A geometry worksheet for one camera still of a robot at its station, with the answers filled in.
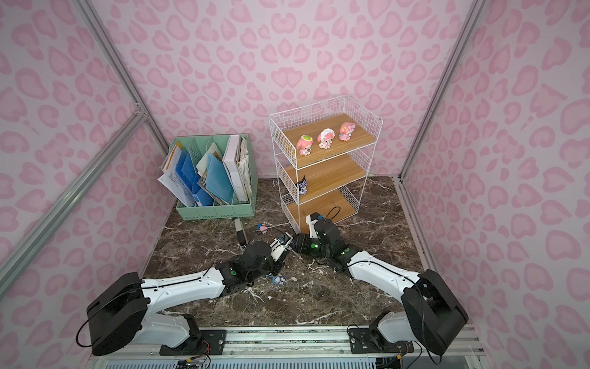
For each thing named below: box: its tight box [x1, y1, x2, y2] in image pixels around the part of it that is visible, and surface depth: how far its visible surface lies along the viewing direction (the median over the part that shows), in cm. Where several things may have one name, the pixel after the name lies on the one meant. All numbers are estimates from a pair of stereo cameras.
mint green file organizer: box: [169, 133, 258, 221], surface depth 100 cm
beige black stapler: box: [234, 218, 249, 246], surface depth 97 cm
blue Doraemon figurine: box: [271, 275, 287, 286], surface depth 87 cm
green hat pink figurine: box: [296, 134, 314, 157], surface depth 68 cm
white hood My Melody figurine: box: [317, 127, 335, 150], surface depth 70 cm
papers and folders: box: [157, 134, 252, 207], surface depth 97 cm
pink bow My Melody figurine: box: [338, 121, 355, 142], surface depth 73 cm
